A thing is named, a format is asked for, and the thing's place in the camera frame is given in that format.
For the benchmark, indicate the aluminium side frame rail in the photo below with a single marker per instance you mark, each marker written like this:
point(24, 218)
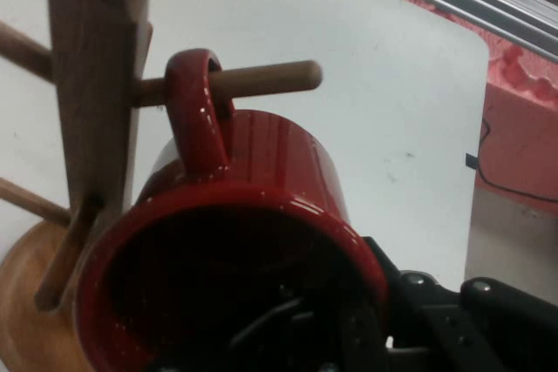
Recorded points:
point(479, 2)

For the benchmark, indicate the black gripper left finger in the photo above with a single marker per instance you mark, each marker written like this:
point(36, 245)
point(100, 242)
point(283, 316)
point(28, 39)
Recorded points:
point(357, 337)

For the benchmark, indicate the black table edge clip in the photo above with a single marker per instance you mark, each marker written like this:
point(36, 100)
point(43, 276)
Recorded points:
point(471, 160)

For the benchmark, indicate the wooden mug tree stand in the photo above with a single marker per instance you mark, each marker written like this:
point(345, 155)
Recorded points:
point(91, 84)

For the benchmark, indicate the red ceramic mug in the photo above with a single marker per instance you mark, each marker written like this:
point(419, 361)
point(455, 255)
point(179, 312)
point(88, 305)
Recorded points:
point(261, 163)

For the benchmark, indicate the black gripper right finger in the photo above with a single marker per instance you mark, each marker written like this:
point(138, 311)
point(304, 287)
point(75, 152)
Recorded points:
point(436, 324)

